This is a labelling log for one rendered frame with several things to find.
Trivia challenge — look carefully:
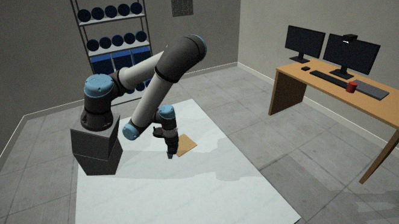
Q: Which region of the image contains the tan mat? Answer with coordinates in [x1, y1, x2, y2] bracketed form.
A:
[176, 134, 197, 157]

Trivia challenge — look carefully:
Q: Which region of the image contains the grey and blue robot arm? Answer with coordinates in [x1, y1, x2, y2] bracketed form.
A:
[80, 34, 207, 140]

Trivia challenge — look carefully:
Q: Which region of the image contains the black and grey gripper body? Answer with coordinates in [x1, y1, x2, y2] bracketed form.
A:
[152, 127, 179, 154]

